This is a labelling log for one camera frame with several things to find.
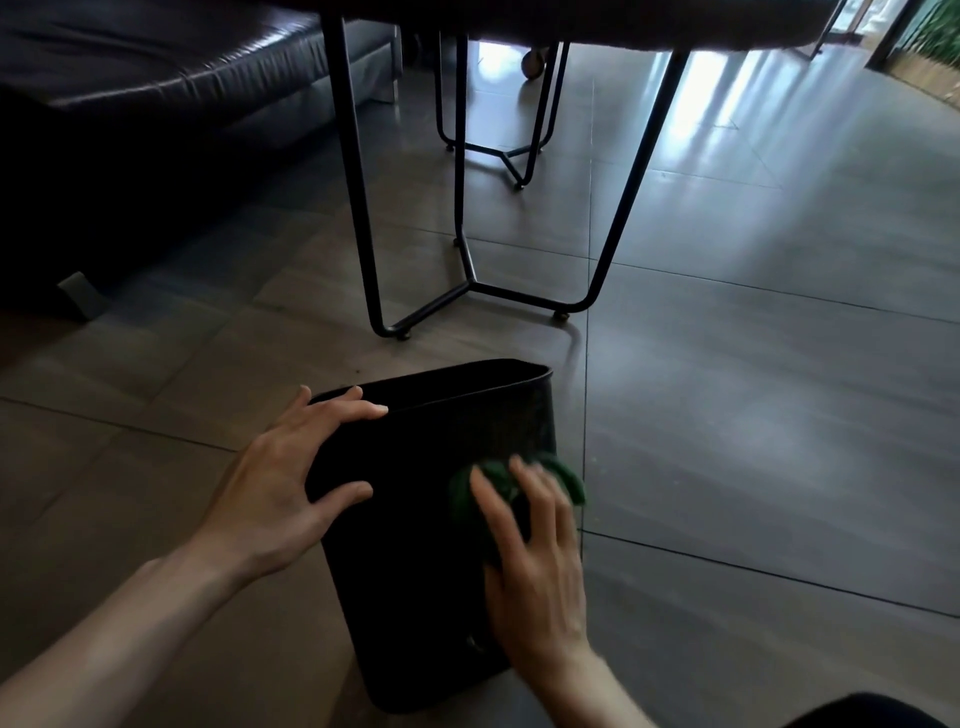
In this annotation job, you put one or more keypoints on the person's right hand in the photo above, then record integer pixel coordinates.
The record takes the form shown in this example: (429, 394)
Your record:
(536, 585)

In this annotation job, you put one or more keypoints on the green cleaning cloth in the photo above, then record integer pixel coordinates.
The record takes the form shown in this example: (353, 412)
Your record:
(495, 480)

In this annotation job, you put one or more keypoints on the person's left forearm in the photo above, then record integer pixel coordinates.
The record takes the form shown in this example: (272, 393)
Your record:
(97, 645)

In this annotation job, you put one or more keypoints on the person's right forearm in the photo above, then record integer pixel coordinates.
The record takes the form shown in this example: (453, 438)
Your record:
(592, 694)

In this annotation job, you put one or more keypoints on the person's left hand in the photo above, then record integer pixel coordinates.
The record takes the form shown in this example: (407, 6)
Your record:
(259, 502)

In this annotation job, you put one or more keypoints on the green potted plant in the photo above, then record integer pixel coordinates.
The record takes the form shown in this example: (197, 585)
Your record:
(939, 30)

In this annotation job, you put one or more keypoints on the person's dark trousers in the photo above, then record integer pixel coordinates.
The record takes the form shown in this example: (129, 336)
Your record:
(870, 712)

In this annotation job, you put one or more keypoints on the black leather sofa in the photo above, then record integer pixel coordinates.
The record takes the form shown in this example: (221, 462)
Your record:
(165, 97)

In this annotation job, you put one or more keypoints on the dark door frame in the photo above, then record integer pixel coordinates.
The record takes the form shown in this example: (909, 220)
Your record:
(892, 34)

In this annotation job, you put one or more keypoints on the person's left thumb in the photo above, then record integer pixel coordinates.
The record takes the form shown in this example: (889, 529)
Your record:
(341, 502)

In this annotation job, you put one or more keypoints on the person's right thumb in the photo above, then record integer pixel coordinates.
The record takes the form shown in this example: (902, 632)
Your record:
(495, 514)

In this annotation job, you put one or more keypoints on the round wooden furniture foot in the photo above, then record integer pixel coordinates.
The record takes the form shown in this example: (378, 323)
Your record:
(533, 64)

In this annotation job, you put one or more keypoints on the dark table with metal legs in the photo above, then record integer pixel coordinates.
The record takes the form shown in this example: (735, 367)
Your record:
(352, 187)

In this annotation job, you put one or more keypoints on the wooden planter box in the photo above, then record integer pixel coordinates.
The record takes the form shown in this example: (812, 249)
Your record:
(926, 73)

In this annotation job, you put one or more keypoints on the black waste bin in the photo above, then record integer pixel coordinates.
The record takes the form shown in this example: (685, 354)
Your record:
(420, 570)

